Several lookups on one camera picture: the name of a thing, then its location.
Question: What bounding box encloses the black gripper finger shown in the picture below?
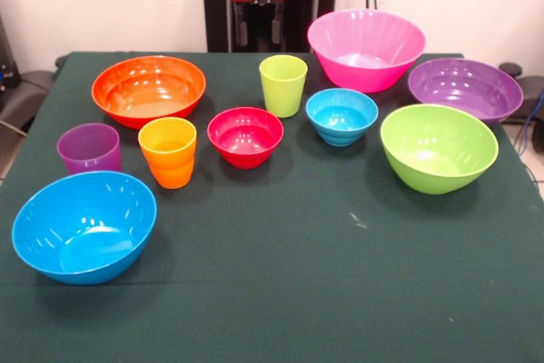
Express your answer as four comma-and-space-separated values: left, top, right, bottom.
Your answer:
270, 0, 286, 46
234, 0, 249, 48

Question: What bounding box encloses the green cup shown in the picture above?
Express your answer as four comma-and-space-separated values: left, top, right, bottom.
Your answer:
258, 54, 309, 119

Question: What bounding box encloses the large pink bowl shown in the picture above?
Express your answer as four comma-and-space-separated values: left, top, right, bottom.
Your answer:
307, 9, 427, 94

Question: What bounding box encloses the small red-pink bowl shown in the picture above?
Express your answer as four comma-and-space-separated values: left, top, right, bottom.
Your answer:
207, 106, 285, 170

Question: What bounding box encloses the large orange-red bowl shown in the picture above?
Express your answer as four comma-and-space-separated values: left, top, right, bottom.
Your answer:
91, 55, 207, 131

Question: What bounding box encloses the small blue bowl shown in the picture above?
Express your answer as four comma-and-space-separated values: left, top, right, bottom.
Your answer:
305, 88, 379, 147

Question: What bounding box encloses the orange cup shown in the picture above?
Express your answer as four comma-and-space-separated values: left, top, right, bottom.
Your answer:
137, 116, 198, 190

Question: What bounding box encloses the purple cup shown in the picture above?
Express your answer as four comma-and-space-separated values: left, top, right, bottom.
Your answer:
56, 122, 123, 176

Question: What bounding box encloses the large purple bowl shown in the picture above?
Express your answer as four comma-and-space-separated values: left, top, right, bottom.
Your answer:
407, 57, 524, 126

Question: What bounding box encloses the large green bowl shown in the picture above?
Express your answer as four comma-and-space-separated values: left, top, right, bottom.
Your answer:
379, 104, 500, 196

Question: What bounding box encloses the dark green tablecloth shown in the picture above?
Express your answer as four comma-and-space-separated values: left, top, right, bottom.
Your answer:
0, 51, 544, 363

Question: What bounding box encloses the large blue bowl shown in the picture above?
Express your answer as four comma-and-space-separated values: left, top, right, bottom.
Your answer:
11, 170, 158, 286

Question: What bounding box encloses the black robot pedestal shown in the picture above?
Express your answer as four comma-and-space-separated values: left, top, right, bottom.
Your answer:
195, 0, 343, 54

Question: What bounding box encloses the blue cable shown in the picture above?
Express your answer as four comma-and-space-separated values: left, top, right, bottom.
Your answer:
513, 90, 544, 156

